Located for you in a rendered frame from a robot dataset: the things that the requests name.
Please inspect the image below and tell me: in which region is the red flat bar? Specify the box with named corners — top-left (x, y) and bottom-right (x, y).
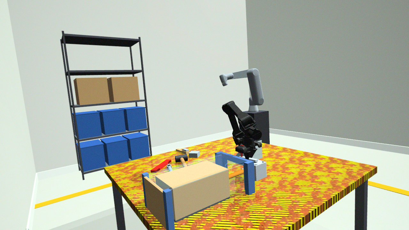
top-left (151, 159), bottom-right (171, 173)

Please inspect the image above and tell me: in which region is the mallet with dark grey head and wooden handle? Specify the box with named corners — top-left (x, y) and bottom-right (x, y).
top-left (175, 154), bottom-right (188, 164)

